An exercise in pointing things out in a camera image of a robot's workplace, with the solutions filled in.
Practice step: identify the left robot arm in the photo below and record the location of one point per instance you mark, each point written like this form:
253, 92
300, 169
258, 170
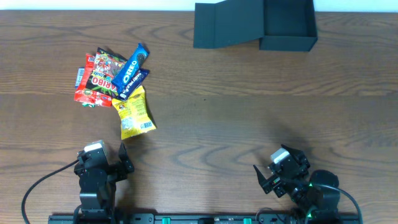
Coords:
97, 203

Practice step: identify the black Haribo candy bag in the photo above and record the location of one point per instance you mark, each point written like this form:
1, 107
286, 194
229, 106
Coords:
106, 66

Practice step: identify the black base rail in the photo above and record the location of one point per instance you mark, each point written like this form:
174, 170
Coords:
148, 218

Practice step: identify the red candy bag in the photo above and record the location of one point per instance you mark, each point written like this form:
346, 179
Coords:
86, 95

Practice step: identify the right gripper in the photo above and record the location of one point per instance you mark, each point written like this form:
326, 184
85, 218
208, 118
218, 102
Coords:
280, 173

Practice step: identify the dark green lidded box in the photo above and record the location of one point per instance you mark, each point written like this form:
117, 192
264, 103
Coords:
280, 25

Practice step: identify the small green wrapped candy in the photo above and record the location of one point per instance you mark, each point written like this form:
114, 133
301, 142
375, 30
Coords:
88, 105

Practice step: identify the small blue white packet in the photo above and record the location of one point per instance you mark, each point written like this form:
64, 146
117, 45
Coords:
79, 76

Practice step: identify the blue Oreo cookie pack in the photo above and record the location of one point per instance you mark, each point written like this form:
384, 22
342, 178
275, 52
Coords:
130, 68

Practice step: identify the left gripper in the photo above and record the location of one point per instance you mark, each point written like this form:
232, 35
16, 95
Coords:
112, 168

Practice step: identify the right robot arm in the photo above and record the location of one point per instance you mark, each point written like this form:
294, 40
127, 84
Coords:
315, 194

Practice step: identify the dark blue Dairy Milk bar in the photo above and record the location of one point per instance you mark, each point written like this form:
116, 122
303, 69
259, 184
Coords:
135, 82

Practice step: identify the yellow snack bag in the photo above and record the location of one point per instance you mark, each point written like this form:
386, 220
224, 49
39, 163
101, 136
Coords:
133, 113

